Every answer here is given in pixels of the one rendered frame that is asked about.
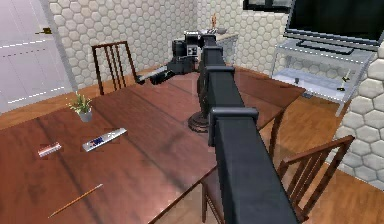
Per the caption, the dark brown pedestal ornament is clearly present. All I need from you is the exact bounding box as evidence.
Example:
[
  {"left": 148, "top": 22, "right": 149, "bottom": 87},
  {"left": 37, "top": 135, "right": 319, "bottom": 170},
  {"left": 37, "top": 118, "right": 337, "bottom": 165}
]
[{"left": 187, "top": 71, "right": 212, "bottom": 134}]

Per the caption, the brown wooden dining table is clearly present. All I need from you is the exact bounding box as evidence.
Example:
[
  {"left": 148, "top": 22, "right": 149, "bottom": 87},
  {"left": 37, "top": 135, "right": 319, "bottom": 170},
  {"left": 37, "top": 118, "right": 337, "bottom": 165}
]
[{"left": 0, "top": 67, "right": 307, "bottom": 224}]

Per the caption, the small red white box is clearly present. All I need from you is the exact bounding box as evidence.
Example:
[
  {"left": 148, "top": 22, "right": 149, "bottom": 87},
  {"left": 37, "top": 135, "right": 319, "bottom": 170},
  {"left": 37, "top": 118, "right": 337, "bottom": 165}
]
[{"left": 37, "top": 141, "right": 63, "bottom": 158}]

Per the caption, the white panelled room door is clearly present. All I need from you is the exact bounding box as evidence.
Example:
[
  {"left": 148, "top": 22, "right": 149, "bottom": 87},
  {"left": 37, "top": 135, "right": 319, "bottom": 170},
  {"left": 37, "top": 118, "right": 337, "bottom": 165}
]
[{"left": 0, "top": 0, "right": 74, "bottom": 114}]

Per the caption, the white television stand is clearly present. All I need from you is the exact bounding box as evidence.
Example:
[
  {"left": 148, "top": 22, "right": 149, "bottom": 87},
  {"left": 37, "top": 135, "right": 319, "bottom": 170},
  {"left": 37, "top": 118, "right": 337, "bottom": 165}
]
[{"left": 270, "top": 37, "right": 378, "bottom": 118}]

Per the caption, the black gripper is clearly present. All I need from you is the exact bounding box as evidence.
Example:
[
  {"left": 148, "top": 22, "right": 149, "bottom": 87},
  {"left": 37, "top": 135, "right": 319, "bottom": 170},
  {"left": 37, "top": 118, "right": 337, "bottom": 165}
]
[{"left": 134, "top": 38, "right": 201, "bottom": 85}]

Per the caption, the thin wooden pencil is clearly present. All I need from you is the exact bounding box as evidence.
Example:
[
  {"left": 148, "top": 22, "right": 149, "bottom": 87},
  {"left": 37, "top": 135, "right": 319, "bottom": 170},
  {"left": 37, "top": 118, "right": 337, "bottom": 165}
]
[{"left": 47, "top": 183, "right": 104, "bottom": 220}]

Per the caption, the black television set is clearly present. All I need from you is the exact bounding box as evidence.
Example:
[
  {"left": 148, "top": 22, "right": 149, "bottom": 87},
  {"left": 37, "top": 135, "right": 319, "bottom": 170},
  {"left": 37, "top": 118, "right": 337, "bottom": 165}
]
[{"left": 283, "top": 0, "right": 384, "bottom": 52}]

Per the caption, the pale side table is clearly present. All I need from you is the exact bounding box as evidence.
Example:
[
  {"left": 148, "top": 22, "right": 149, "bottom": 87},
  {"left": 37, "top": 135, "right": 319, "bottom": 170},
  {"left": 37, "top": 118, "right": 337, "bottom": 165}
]
[{"left": 215, "top": 31, "right": 240, "bottom": 68}]

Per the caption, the silver remote control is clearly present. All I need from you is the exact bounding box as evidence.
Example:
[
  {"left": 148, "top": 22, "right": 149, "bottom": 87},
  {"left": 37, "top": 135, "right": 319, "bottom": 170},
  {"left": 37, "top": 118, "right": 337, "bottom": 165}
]
[{"left": 81, "top": 127, "right": 128, "bottom": 153}]

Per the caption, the small green potted plant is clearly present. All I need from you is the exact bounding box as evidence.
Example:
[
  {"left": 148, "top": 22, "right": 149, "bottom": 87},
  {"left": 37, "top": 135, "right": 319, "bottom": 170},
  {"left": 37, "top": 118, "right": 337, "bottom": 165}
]
[{"left": 66, "top": 92, "right": 94, "bottom": 123}]

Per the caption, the brown wooden slatted chair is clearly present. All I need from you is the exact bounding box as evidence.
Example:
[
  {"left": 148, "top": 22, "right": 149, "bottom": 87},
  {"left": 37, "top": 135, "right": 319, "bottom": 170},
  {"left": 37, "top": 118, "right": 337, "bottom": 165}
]
[
  {"left": 91, "top": 40, "right": 138, "bottom": 97},
  {"left": 201, "top": 134, "right": 356, "bottom": 224}
]

